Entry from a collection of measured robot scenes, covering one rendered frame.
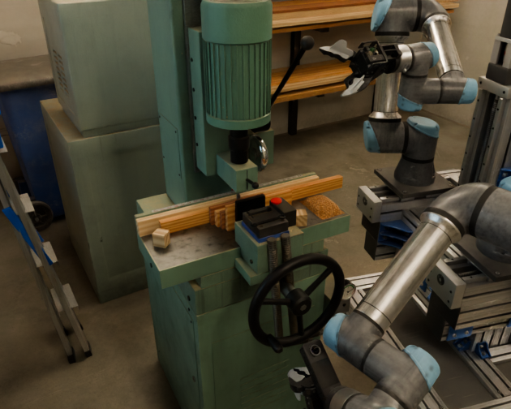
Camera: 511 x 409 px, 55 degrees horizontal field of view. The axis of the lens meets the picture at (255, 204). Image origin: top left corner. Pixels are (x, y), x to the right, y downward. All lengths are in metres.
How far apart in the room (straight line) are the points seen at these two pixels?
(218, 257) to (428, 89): 0.77
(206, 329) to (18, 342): 1.29
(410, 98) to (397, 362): 0.83
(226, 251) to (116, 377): 1.09
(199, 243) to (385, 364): 0.63
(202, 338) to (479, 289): 0.82
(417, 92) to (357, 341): 0.81
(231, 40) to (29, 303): 1.92
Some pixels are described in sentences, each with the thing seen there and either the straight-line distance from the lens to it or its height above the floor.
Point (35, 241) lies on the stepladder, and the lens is 2.01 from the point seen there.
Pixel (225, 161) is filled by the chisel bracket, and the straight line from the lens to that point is 1.42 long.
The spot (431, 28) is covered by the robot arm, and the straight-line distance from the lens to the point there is 1.79.
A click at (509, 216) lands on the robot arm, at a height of 1.17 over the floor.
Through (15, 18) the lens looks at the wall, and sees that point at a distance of 3.53.
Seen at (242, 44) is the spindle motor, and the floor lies 1.42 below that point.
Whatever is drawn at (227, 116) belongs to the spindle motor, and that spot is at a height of 1.23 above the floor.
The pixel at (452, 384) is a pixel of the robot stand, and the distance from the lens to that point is 2.03.
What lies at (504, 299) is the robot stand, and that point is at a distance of 1.69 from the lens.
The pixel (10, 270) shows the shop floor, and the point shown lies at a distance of 3.06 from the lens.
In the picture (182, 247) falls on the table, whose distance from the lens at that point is 1.35.
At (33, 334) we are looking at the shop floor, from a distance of 2.59.
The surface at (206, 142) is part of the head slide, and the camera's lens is 1.45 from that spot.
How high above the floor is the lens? 1.66
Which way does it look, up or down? 30 degrees down
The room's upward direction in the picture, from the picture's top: straight up
